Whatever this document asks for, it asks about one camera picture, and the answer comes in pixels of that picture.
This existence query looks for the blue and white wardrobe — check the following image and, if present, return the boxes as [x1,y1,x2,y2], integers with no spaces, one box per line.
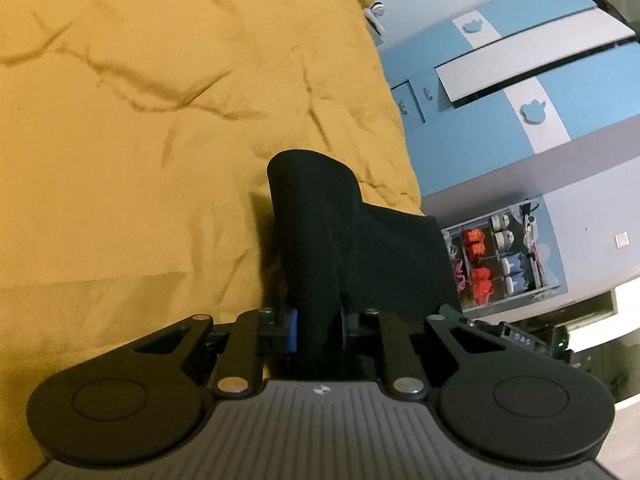
[382,0,639,222]

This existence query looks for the black pants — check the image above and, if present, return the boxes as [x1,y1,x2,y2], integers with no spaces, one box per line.
[267,150,460,380]

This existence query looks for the orange bed cover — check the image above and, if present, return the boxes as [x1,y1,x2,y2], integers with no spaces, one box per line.
[1,0,421,479]

